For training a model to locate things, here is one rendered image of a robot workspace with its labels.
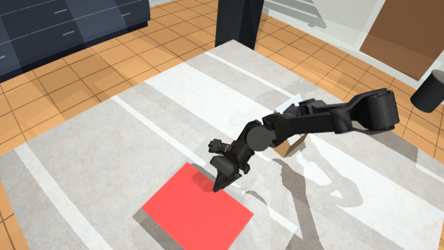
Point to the red lid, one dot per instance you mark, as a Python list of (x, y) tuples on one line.
[(193, 215)]

